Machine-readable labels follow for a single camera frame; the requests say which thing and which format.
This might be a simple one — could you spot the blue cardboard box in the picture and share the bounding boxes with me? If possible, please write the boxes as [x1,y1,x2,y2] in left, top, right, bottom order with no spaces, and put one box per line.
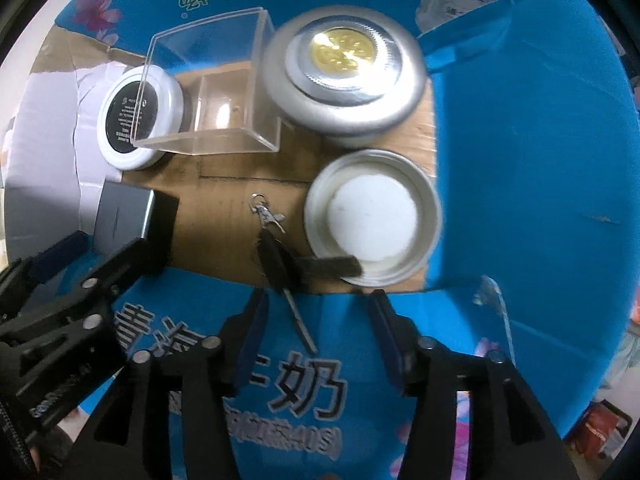
[0,0,639,480]

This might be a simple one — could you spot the round metal lid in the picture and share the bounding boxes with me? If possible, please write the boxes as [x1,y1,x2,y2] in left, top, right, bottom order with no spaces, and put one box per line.
[303,149,444,289]

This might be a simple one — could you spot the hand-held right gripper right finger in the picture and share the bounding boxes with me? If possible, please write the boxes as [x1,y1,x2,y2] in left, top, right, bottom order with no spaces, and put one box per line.
[367,289,566,480]

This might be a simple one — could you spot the black car key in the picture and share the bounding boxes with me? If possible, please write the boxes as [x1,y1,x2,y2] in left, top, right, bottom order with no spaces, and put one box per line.
[248,192,362,356]

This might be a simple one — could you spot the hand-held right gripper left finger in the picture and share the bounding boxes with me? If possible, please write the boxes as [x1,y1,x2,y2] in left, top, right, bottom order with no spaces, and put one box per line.
[65,289,269,480]

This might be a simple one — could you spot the silver tin with gold lid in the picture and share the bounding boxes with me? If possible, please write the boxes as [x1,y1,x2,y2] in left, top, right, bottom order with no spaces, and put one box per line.
[261,9,428,149]

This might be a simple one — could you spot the grey charger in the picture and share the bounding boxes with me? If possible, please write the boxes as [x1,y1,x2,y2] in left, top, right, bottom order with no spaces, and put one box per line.
[94,182,180,274]

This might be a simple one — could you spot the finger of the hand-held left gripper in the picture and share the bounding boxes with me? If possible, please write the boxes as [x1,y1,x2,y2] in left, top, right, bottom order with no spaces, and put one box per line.
[0,232,96,311]
[0,238,168,356]

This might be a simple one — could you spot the white round tin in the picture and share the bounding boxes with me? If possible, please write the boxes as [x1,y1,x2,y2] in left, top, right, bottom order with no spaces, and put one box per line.
[96,66,184,171]

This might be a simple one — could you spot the red patterned packet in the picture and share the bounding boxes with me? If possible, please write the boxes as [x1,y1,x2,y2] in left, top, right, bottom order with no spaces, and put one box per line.
[574,400,632,462]

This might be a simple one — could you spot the clear plastic box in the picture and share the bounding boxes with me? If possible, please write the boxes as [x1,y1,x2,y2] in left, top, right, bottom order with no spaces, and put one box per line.
[136,6,282,155]

